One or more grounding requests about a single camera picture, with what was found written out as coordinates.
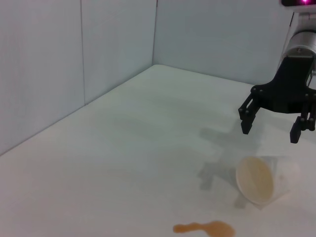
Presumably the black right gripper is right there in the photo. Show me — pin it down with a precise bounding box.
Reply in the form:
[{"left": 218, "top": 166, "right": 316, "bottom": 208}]
[{"left": 238, "top": 56, "right": 316, "bottom": 144}]

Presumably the brown liquid stain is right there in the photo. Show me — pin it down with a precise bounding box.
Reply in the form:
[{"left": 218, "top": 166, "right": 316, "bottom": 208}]
[{"left": 172, "top": 221, "right": 235, "bottom": 237}]

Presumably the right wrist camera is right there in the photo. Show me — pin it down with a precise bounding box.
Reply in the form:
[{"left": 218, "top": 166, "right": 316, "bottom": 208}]
[{"left": 278, "top": 0, "right": 316, "bottom": 13}]

